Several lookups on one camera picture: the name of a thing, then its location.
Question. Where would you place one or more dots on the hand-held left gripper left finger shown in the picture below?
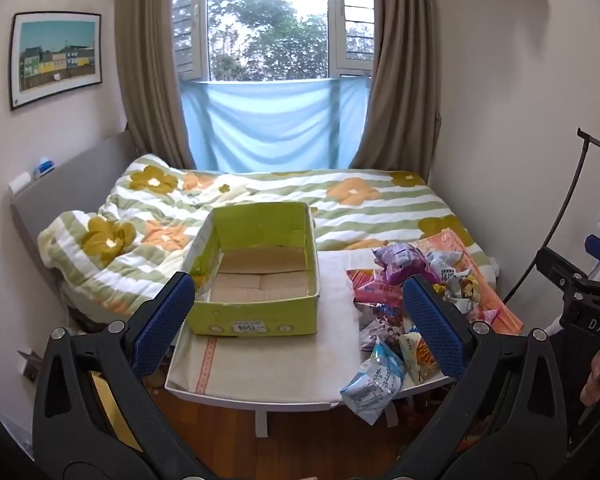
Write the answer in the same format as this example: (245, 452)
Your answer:
(162, 330)

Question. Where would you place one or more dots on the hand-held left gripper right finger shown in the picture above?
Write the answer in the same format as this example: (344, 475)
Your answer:
(432, 330)

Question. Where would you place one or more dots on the pile of snack packets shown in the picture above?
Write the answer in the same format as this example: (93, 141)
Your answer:
(405, 265)

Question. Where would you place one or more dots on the green cardboard box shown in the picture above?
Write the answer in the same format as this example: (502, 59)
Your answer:
(260, 317)

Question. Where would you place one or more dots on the person's right hand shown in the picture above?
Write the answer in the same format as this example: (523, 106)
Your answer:
(597, 380)

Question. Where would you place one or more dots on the yellow bag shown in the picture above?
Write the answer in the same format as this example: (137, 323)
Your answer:
(107, 402)

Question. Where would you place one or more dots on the white folding table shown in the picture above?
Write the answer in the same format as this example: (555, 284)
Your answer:
(230, 396)

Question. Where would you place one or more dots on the black curved stand pole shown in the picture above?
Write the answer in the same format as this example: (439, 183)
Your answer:
(583, 135)

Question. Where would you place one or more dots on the floral striped blanket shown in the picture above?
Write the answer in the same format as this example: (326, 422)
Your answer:
(370, 205)

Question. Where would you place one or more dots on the grey bed headboard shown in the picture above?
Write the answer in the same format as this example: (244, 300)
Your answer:
(70, 180)

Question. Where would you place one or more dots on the blue and white bottle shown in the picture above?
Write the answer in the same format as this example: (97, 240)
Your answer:
(45, 166)

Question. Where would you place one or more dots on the small white box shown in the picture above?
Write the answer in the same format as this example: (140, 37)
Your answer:
(20, 183)

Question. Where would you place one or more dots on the light blue cloth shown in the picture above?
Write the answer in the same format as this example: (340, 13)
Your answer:
(270, 125)

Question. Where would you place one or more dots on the wall socket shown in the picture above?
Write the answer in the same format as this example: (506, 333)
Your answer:
(30, 366)

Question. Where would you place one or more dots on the framed wall picture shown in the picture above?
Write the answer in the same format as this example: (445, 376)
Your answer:
(55, 55)

